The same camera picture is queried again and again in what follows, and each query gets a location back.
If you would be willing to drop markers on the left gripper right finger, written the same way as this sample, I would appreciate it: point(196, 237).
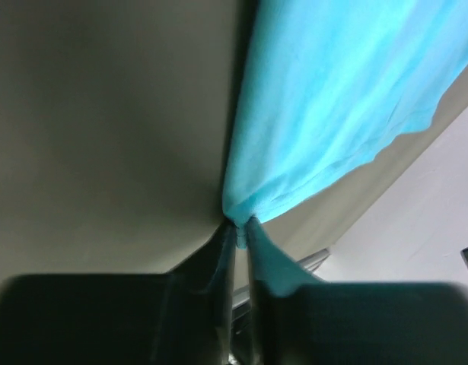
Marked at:
point(300, 319)

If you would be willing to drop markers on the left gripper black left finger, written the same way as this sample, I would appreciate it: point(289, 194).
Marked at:
point(179, 317)

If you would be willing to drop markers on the cyan t shirt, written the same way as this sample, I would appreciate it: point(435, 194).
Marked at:
point(328, 85)

